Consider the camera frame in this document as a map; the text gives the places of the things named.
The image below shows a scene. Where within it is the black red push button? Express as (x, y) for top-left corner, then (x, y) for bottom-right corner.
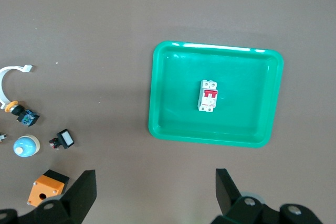
(48, 129), (75, 150)

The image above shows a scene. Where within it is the small white arc clamp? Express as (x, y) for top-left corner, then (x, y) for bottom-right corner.
(0, 64), (34, 110)

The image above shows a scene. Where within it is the orange box with black base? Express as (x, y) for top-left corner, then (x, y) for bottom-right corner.
(27, 169), (70, 207)

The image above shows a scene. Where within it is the white red circuit breaker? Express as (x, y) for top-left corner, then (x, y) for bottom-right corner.
(197, 79), (219, 113)

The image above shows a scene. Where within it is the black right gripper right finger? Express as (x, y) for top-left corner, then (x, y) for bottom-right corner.
(209, 168), (265, 224)

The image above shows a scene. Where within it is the orange capped push button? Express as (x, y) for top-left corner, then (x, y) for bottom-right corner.
(4, 100), (40, 127)

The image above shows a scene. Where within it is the green plastic tray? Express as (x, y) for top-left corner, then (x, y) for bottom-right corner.
(148, 40), (285, 148)

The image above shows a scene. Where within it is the blue dome buzzer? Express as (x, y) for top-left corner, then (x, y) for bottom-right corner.
(13, 134), (41, 158)

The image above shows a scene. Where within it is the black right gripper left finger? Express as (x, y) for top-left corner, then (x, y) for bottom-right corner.
(18, 169), (97, 224)

